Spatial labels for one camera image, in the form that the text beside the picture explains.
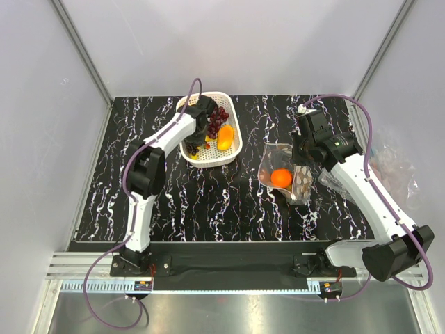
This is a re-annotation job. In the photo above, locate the purple red grape bunch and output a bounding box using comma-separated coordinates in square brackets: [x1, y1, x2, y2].
[207, 106, 229, 138]

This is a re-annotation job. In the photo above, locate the yellow banana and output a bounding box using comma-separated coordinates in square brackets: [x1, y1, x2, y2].
[204, 136, 217, 150]

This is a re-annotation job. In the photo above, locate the dark blue grape bunch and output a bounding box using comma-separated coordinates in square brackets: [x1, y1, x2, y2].
[186, 144, 201, 156]

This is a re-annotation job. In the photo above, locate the clear dotted zip bag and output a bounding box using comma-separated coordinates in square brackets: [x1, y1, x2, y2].
[257, 143, 313, 205]

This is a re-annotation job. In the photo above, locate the orange fruit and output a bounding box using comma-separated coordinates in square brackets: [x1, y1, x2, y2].
[270, 168, 293, 189]

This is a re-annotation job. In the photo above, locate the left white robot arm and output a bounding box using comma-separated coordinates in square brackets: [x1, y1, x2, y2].
[119, 95, 216, 276]

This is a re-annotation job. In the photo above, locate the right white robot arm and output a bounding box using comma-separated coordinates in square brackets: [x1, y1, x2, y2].
[292, 109, 435, 282]

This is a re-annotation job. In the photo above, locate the pile of spare zip bags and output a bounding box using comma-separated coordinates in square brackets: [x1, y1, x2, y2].
[318, 127, 421, 212]

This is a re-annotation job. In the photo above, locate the orange yellow mango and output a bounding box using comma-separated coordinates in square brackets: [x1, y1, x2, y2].
[217, 125, 234, 151]

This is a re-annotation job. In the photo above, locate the white plastic basket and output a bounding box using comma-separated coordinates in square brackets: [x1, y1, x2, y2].
[179, 92, 243, 168]

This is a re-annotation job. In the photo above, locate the right connector block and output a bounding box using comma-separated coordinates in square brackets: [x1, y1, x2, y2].
[323, 282, 343, 294]

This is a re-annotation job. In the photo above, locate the connector block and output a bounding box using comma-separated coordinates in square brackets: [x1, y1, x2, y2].
[323, 282, 343, 294]
[133, 280, 153, 292]

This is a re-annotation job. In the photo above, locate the left connector block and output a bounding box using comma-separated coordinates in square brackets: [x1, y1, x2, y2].
[133, 280, 153, 292]

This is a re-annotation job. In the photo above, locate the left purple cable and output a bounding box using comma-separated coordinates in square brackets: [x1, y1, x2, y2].
[83, 77, 203, 330]

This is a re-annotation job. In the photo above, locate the purple cable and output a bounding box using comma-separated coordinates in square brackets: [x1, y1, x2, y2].
[83, 77, 203, 330]
[298, 94, 435, 300]

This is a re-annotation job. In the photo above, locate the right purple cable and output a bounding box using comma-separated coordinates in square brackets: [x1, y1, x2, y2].
[298, 94, 435, 300]

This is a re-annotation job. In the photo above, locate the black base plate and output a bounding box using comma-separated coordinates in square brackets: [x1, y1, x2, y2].
[110, 241, 356, 293]

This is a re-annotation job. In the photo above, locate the aluminium frame rail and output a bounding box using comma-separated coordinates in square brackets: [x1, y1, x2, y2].
[44, 252, 424, 283]

